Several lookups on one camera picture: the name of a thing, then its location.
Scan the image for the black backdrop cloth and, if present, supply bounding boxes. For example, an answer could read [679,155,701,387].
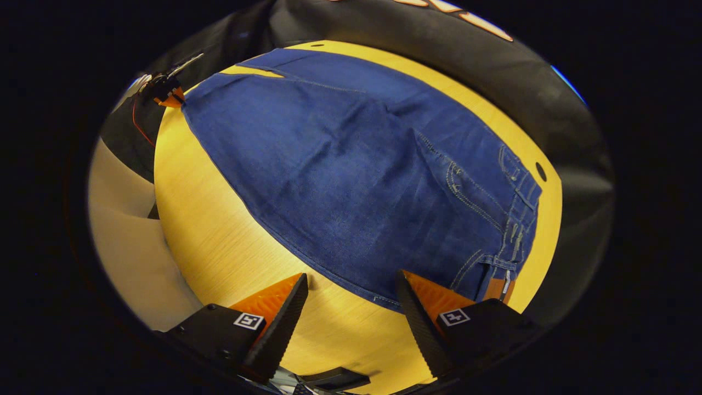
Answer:
[101,0,615,330]

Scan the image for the blue denim jeans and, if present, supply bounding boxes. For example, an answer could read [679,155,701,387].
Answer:
[181,48,544,314]

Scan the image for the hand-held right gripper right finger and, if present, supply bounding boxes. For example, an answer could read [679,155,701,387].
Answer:
[396,270,544,379]

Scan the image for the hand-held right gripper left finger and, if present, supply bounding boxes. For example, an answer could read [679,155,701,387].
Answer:
[154,273,309,385]

